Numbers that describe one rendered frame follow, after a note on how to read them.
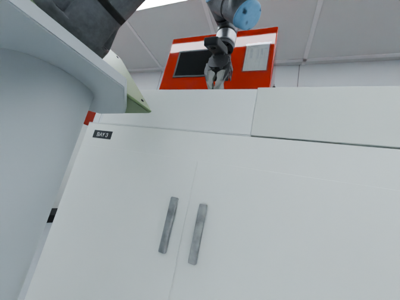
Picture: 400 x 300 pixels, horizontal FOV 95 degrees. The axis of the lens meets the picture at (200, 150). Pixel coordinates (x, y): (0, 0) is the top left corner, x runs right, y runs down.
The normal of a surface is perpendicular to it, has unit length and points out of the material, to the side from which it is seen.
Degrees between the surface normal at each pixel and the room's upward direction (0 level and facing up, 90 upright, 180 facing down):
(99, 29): 116
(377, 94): 90
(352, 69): 90
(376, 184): 90
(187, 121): 90
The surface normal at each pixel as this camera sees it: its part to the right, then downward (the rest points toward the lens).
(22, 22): -0.21, 0.95
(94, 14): 0.66, 0.48
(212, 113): -0.32, -0.28
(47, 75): 0.70, -0.01
